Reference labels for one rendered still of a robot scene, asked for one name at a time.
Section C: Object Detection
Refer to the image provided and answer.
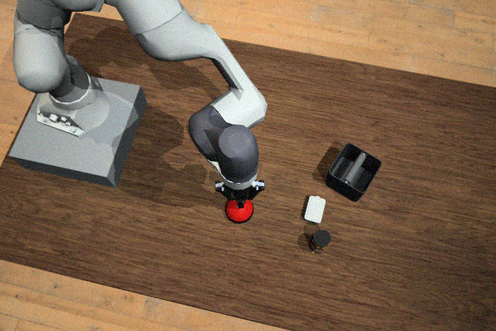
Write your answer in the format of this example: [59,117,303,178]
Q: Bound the grey plastic tub with white lid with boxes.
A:
[304,195,326,224]

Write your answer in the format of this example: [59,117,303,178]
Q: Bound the brown and white paprika spice jar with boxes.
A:
[309,229,331,253]

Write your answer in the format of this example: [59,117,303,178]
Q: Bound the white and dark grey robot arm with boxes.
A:
[12,0,267,190]

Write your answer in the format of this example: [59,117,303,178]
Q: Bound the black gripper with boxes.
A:
[215,180,264,209]

